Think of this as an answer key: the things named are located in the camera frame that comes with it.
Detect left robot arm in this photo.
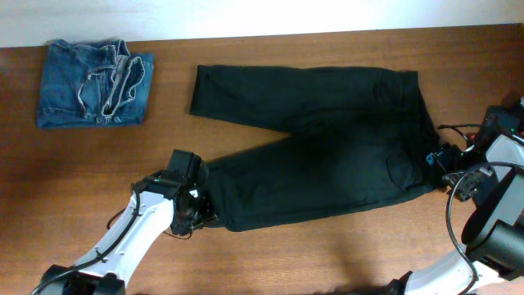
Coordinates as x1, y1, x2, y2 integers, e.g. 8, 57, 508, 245
31, 150, 217, 295

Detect dark garment with red trim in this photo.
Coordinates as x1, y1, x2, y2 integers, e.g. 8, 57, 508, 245
474, 90, 523, 143

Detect black shorts garment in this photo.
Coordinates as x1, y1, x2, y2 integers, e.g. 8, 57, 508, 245
190, 65, 440, 232

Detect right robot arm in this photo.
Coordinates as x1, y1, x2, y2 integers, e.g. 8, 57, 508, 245
380, 102, 523, 295

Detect folded blue denim jeans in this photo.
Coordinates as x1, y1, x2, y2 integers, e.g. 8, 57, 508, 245
37, 39, 155, 129

